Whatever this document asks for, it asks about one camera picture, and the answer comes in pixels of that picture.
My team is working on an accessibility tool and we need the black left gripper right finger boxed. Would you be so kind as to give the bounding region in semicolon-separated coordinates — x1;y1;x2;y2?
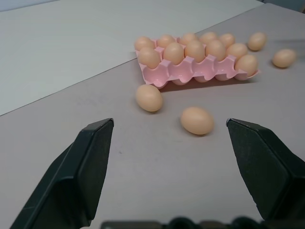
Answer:
225;118;305;220

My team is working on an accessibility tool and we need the pink plastic egg tray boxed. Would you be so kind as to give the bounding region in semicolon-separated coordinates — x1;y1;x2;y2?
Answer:
134;36;260;90

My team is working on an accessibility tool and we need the beige egg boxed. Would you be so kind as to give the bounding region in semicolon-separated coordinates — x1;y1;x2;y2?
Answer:
179;32;199;46
134;36;155;51
184;40;206;62
199;31;218;44
225;42;249;60
247;31;267;51
180;106;214;136
218;33;236;49
138;47;161;68
235;54;259;77
156;34;176;48
135;84;164;113
272;49;297;69
163;42;185;66
205;39;226;62

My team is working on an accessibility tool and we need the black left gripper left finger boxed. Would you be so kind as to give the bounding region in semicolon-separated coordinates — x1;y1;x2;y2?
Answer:
10;117;114;229

